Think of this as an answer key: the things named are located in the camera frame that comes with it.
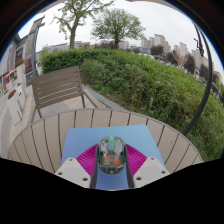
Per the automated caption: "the transparent computer mouse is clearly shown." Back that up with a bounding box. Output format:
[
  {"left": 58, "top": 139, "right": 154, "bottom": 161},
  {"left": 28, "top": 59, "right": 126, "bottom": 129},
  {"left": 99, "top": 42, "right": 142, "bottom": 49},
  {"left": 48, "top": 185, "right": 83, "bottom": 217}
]
[{"left": 97, "top": 135, "right": 127, "bottom": 176}]

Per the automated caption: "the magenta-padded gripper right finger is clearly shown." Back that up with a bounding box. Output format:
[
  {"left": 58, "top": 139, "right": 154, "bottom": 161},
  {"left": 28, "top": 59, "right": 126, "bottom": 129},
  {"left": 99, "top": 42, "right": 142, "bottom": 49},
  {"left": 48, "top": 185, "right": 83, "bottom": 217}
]
[{"left": 123, "top": 143, "right": 170, "bottom": 190}]

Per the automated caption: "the dark curved parasol pole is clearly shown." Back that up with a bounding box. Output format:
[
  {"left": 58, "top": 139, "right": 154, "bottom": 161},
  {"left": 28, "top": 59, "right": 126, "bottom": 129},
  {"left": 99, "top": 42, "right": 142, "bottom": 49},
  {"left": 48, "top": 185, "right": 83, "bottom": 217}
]
[{"left": 181, "top": 21, "right": 214, "bottom": 137}]

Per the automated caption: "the thin-crowned tree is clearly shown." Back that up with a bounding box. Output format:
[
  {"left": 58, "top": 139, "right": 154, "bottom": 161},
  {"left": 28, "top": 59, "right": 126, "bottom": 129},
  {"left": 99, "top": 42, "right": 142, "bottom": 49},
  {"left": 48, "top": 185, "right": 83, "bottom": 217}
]
[{"left": 53, "top": 0, "right": 114, "bottom": 50}]

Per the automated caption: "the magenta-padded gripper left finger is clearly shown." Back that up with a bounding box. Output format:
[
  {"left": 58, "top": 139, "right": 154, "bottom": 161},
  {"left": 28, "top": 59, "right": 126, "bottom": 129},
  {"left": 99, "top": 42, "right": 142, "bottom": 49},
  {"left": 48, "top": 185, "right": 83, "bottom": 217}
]
[{"left": 54, "top": 143, "right": 100, "bottom": 190}]

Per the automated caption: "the group of distant buildings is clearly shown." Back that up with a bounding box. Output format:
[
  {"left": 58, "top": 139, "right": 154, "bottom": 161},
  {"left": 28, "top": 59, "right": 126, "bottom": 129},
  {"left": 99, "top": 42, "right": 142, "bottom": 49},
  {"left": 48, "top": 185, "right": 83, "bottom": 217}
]
[{"left": 139, "top": 33, "right": 222, "bottom": 81}]

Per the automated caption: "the tall grey sign pillar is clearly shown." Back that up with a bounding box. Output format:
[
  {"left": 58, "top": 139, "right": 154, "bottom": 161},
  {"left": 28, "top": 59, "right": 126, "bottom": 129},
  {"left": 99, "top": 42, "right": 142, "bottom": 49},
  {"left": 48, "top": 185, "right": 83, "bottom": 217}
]
[{"left": 23, "top": 16, "right": 46, "bottom": 87}]

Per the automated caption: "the green hedge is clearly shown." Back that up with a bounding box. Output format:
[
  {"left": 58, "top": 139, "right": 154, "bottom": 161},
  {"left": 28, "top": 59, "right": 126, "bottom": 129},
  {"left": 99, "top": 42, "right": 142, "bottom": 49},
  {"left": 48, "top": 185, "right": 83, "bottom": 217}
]
[{"left": 39, "top": 48, "right": 224, "bottom": 163}]

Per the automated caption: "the white flower planter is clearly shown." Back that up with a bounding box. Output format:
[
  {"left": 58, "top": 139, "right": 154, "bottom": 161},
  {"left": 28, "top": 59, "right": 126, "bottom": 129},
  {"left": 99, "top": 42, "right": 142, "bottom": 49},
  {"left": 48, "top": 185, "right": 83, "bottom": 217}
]
[
  {"left": 5, "top": 88, "right": 25, "bottom": 127},
  {"left": 13, "top": 59, "right": 28, "bottom": 87}
]

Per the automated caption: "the blue mouse pad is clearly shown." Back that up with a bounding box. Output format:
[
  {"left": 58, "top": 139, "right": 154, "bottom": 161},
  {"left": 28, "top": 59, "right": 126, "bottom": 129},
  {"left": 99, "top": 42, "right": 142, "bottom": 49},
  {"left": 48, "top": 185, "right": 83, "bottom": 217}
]
[{"left": 60, "top": 124, "right": 167, "bottom": 191}]

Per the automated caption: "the round-crowned tree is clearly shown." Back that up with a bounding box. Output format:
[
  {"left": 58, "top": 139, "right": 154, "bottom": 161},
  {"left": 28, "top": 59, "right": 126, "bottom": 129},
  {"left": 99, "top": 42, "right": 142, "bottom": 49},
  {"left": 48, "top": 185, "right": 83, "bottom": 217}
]
[{"left": 90, "top": 8, "right": 146, "bottom": 50}]

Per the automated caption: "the grey slatted chair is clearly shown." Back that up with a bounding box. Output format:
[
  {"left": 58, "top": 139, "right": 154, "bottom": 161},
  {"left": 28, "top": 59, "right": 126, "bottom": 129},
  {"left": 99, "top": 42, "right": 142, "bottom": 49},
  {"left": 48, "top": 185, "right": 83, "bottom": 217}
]
[{"left": 30, "top": 65, "right": 99, "bottom": 120}]

